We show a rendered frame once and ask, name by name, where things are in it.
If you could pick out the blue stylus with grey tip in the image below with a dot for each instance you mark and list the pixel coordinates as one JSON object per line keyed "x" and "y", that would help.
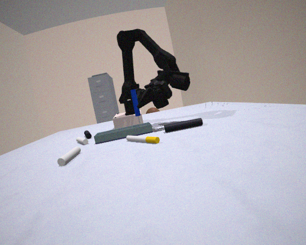
{"x": 135, "y": 103}

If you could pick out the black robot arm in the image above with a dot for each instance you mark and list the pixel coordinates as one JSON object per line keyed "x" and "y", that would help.
{"x": 163, "y": 59}

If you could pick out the black cylinder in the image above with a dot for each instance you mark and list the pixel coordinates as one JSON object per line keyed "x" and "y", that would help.
{"x": 87, "y": 134}
{"x": 183, "y": 125}

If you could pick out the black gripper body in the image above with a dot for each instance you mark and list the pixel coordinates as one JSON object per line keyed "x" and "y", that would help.
{"x": 159, "y": 85}

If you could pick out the grey keyboard with white letter keys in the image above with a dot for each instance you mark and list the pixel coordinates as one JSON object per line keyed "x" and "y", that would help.
{"x": 122, "y": 133}

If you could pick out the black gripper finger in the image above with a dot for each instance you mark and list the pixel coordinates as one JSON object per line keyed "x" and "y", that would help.
{"x": 139, "y": 95}
{"x": 148, "y": 96}

